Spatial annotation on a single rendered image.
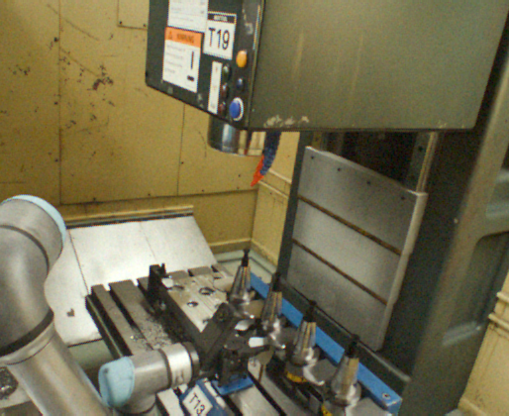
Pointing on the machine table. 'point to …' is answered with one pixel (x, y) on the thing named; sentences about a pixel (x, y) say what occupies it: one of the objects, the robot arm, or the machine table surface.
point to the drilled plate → (188, 317)
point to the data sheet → (188, 14)
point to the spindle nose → (234, 139)
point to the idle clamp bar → (303, 386)
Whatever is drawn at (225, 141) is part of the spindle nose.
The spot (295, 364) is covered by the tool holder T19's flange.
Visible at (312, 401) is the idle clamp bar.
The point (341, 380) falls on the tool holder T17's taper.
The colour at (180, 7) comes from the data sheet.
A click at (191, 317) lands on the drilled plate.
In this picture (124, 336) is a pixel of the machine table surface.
